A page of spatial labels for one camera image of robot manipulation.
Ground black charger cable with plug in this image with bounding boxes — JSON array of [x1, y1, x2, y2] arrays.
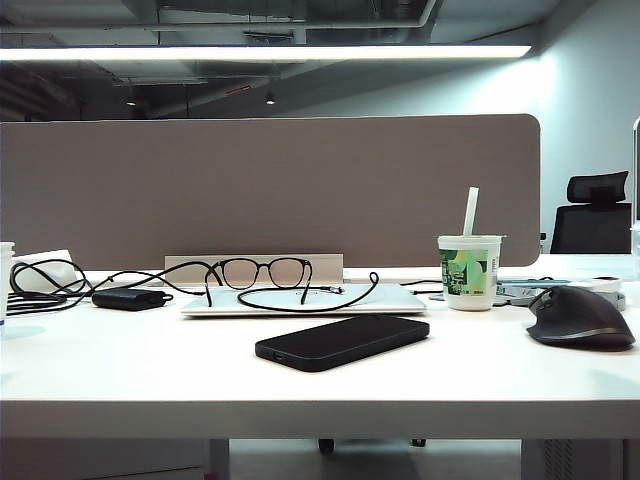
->
[[237, 271, 380, 314]]

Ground black smartphone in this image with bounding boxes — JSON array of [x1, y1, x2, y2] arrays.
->
[[254, 313, 431, 374]]

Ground white drink cup green label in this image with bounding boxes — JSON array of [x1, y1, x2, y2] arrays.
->
[[437, 233, 507, 312]]

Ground brown desk partition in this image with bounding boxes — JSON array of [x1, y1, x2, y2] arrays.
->
[[0, 113, 543, 271]]

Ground narrow white desk leg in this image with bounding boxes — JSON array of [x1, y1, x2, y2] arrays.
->
[[207, 438, 231, 480]]

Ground wide white desk leg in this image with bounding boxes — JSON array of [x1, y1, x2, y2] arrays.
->
[[519, 438, 626, 480]]

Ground black-rimmed eyeglasses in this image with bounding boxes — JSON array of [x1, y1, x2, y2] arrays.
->
[[203, 256, 314, 307]]

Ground silver closed laptop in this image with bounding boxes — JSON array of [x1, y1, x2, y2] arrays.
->
[[179, 281, 430, 318]]

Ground white drinking straw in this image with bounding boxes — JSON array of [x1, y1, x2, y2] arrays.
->
[[462, 186, 481, 237]]

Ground long ceiling light strip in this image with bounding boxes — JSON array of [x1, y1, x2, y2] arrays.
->
[[0, 43, 534, 64]]

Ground black power adapter brick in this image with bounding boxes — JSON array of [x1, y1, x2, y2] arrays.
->
[[91, 287, 175, 312]]

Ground blue-grey USB hub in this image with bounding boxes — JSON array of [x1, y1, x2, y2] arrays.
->
[[499, 277, 571, 287]]

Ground white plastic device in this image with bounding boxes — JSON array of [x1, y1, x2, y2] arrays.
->
[[12, 248, 87, 294]]

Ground black mesh office chair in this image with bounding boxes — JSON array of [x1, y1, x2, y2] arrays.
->
[[549, 169, 634, 255]]

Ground black computer mouse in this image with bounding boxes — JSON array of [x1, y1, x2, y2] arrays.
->
[[525, 284, 637, 352]]

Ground clear plastic food container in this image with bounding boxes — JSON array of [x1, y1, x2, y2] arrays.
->
[[628, 222, 640, 281]]

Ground white paper cup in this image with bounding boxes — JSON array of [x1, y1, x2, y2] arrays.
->
[[0, 241, 16, 321]]

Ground short black hub cable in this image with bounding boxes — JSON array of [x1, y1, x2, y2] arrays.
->
[[399, 279, 446, 295]]

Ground thin black adapter cable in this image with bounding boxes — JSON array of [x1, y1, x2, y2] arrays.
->
[[92, 259, 224, 301]]

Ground thick black power cord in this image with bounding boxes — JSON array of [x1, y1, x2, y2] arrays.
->
[[7, 259, 94, 316]]

